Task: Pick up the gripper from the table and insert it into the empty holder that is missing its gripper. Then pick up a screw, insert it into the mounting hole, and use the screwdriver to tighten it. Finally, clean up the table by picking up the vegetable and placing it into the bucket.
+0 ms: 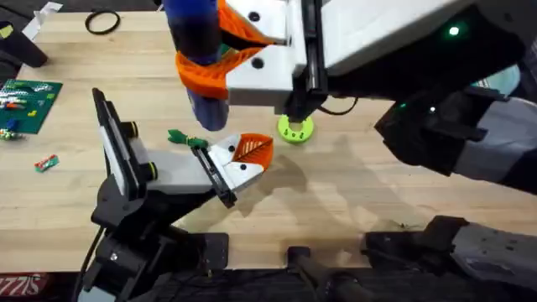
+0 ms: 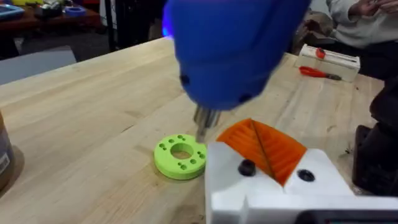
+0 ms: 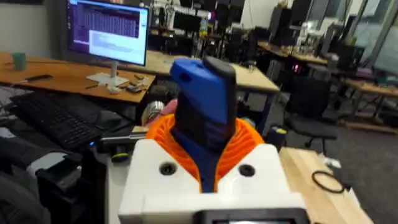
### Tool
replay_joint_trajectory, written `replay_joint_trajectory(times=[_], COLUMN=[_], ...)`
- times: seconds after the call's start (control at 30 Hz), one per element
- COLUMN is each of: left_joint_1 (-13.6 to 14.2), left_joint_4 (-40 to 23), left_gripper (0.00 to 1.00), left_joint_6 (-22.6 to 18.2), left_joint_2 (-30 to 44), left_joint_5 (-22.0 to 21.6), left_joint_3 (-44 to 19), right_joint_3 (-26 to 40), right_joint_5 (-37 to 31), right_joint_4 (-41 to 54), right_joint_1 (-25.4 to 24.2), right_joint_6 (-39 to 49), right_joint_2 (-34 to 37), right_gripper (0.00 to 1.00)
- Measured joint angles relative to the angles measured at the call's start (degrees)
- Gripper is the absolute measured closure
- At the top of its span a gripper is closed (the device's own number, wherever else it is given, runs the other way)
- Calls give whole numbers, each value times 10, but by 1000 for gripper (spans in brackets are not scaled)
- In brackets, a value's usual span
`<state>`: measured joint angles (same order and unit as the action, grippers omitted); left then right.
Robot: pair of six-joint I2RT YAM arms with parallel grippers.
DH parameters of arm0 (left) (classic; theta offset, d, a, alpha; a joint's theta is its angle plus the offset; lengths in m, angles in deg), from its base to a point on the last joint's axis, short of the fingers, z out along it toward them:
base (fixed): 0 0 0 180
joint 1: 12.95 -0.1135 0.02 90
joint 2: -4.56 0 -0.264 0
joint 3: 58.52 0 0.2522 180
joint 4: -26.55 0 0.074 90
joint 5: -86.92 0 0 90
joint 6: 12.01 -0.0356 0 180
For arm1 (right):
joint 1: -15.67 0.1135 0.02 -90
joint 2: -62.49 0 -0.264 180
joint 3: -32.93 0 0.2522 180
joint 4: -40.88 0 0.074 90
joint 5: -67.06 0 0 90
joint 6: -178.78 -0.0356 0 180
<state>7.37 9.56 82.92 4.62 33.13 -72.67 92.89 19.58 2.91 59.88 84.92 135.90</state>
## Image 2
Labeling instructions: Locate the green disc with holes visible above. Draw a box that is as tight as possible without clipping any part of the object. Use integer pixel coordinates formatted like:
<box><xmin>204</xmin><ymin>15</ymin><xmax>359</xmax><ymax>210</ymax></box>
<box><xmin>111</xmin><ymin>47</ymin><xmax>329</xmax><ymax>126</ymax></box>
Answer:
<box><xmin>153</xmin><ymin>133</ymin><xmax>208</xmax><ymax>181</ymax></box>

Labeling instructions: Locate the person's hand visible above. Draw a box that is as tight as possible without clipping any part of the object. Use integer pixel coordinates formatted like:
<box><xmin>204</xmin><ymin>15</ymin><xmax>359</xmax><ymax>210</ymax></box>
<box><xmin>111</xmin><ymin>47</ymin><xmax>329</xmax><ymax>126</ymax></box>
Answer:
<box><xmin>348</xmin><ymin>0</ymin><xmax>379</xmax><ymax>17</ymax></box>
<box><xmin>374</xmin><ymin>0</ymin><xmax>398</xmax><ymax>15</ymax></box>

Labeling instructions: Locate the blue tray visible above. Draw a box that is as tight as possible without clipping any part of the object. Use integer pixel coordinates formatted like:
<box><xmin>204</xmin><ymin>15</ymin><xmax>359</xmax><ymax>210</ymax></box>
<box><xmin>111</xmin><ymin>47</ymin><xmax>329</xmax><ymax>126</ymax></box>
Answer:
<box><xmin>0</xmin><ymin>4</ymin><xmax>25</xmax><ymax>21</ymax></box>

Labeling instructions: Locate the white box with red part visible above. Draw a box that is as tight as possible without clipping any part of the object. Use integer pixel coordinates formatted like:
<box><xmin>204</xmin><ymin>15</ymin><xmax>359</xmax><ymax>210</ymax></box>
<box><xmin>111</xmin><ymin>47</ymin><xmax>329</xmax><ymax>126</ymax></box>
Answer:
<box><xmin>295</xmin><ymin>43</ymin><xmax>361</xmax><ymax>83</ymax></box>

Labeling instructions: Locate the red-handled tool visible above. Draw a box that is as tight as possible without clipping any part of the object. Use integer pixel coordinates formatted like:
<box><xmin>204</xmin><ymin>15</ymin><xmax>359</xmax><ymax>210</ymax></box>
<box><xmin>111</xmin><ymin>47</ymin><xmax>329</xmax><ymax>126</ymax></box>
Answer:
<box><xmin>298</xmin><ymin>65</ymin><xmax>343</xmax><ymax>82</ymax></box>

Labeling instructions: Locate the dark wooden side table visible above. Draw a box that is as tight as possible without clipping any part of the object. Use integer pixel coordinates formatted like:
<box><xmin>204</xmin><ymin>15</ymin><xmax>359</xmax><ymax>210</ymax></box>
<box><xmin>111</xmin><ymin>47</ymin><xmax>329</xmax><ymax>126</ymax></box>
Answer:
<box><xmin>0</xmin><ymin>6</ymin><xmax>102</xmax><ymax>60</ymax></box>

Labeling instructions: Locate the white orange left gripper right finger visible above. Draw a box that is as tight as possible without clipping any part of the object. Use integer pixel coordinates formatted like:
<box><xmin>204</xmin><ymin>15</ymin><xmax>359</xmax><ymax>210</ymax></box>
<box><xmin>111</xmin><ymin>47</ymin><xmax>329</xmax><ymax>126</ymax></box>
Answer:
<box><xmin>251</xmin><ymin>119</ymin><xmax>356</xmax><ymax>196</ymax></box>

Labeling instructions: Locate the brown toy tub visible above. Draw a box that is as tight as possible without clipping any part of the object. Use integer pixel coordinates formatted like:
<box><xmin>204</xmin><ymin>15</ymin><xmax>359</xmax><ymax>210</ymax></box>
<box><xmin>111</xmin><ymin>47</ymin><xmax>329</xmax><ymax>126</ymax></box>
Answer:
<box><xmin>0</xmin><ymin>110</ymin><xmax>16</xmax><ymax>191</ymax></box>

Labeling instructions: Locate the grey board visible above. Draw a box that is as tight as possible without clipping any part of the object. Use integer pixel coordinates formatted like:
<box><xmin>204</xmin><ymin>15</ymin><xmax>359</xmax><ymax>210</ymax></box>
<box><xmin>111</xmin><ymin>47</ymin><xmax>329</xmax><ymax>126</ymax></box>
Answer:
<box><xmin>0</xmin><ymin>45</ymin><xmax>77</xmax><ymax>85</ymax></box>

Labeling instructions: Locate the blue electric screwdriver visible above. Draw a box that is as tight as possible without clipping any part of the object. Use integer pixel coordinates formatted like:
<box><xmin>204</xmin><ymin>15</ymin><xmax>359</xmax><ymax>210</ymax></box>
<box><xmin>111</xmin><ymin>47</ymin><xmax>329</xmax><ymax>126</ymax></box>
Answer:
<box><xmin>161</xmin><ymin>0</ymin><xmax>312</xmax><ymax>144</ymax></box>

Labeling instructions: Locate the person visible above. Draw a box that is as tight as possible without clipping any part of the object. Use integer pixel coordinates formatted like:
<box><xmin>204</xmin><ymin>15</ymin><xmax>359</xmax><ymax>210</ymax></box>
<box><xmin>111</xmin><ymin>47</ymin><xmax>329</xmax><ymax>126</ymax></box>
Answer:
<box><xmin>325</xmin><ymin>0</ymin><xmax>398</xmax><ymax>82</ymax></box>

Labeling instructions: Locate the white orange left gripper left finger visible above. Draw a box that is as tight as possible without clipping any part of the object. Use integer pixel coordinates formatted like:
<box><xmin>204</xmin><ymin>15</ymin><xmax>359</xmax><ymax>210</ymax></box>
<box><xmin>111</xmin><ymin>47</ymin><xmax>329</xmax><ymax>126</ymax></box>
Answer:
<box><xmin>205</xmin><ymin>118</ymin><xmax>285</xmax><ymax>224</ymax></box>

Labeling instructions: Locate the blue tape roll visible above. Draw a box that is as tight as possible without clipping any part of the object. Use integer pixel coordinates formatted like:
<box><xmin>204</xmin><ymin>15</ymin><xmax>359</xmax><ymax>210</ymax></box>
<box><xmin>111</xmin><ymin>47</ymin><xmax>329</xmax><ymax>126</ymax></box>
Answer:
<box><xmin>64</xmin><ymin>6</ymin><xmax>87</xmax><ymax>17</ymax></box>

